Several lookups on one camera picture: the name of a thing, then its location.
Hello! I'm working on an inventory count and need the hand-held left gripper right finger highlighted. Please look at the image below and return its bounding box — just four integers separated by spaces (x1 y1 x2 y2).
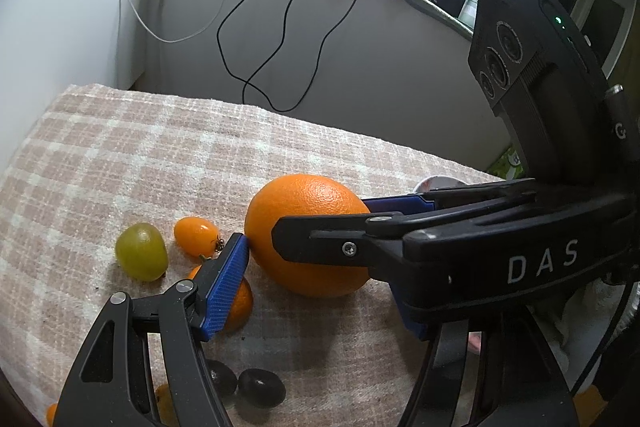
389 277 581 427

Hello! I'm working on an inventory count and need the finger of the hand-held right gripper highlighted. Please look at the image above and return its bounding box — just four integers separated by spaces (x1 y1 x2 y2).
271 191 537 269
361 178 537 216

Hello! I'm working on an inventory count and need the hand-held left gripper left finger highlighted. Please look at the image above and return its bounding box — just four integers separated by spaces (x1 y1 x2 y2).
52 232 251 427

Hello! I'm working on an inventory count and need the mandarin with stem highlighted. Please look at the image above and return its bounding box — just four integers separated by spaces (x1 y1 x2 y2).
187 264 254 334

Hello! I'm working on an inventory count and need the large orange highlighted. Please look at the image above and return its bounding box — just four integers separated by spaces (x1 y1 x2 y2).
244 174 373 299

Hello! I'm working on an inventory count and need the white bowl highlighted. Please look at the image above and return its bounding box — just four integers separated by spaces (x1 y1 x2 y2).
414 175 468 198

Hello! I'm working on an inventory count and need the small orange tomato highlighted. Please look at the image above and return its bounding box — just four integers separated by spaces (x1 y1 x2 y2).
173 217 223 258

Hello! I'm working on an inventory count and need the dark grape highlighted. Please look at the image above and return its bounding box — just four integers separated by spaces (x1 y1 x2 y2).
237 368 287 408
207 359 239 400

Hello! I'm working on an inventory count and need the green tomato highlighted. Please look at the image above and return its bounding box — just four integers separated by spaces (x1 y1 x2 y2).
115 223 169 282

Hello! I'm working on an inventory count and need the white cabinet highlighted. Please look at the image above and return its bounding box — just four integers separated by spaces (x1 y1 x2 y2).
142 0 506 178

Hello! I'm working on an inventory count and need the orange-brown object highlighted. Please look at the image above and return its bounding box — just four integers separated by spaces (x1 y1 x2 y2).
572 384 617 427

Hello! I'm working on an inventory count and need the pink plaid blanket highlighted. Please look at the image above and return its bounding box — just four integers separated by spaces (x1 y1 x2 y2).
0 83 506 427

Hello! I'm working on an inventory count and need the glass bottle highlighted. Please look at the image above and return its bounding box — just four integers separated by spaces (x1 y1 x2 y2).
457 0 483 30

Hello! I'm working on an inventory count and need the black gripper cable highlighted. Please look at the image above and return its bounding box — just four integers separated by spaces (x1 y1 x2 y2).
567 279 640 403

